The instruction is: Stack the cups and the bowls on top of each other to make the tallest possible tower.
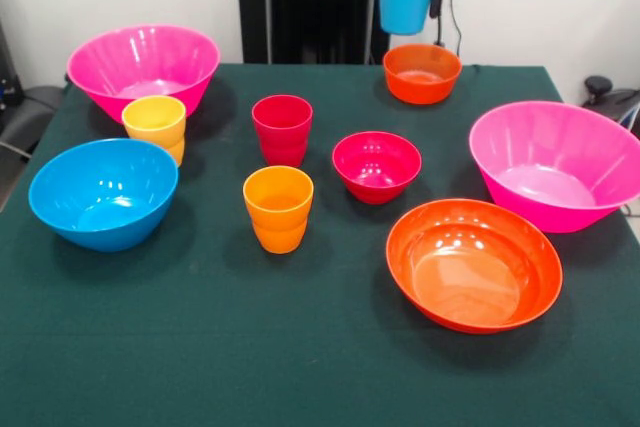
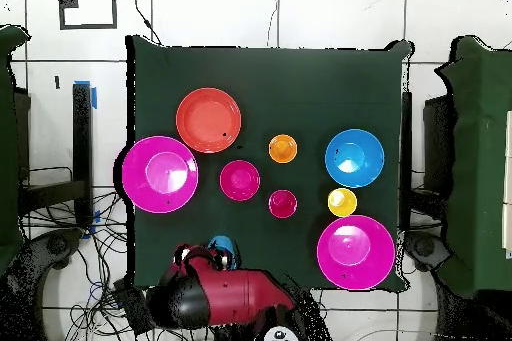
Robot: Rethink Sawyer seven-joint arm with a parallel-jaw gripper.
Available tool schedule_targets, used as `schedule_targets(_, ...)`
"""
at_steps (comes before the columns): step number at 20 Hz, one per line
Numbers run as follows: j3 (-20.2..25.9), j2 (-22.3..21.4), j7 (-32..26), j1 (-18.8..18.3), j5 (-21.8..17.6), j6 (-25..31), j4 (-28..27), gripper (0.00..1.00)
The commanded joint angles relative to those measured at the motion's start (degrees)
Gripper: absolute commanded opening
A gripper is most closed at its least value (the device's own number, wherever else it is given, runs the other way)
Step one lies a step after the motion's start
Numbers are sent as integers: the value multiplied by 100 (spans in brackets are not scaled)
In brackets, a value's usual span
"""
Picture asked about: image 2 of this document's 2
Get green cloth covered table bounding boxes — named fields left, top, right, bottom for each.
left=0, top=24, right=32, bottom=276
left=434, top=34, right=512, bottom=298

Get small crimson plastic bowl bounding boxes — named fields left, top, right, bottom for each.
left=219, top=159, right=261, bottom=202

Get black metal post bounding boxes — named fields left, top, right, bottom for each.
left=400, top=91, right=413, bottom=234

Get blue plastic bowl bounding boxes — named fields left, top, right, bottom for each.
left=324, top=128, right=386, bottom=189

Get blue plastic cup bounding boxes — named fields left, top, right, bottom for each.
left=206, top=235, right=241, bottom=270

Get large shallow orange bowl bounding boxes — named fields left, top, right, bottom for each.
left=175, top=87, right=243, bottom=155

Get large pink plastic bowl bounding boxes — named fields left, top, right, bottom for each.
left=316, top=214, right=396, bottom=291
left=121, top=135, right=200, bottom=214

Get yellow plastic cup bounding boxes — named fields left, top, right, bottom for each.
left=327, top=187, right=358, bottom=219

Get black square floor frame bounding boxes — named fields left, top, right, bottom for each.
left=58, top=0, right=118, bottom=31

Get crimson plastic cup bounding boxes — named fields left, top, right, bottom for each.
left=267, top=189, right=298, bottom=220

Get black power brick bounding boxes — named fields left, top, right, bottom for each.
left=112, top=278, right=155, bottom=336

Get office chair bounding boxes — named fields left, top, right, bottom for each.
left=0, top=227, right=85, bottom=341
left=401, top=230, right=453, bottom=274

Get dark green tablecloth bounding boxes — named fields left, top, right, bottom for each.
left=125, top=34, right=413, bottom=292

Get black floor cable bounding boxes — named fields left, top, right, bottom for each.
left=120, top=0, right=163, bottom=45

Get orange plastic cup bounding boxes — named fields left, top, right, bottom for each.
left=268, top=133, right=299, bottom=165

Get black metal stand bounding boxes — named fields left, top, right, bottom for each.
left=17, top=81, right=94, bottom=228

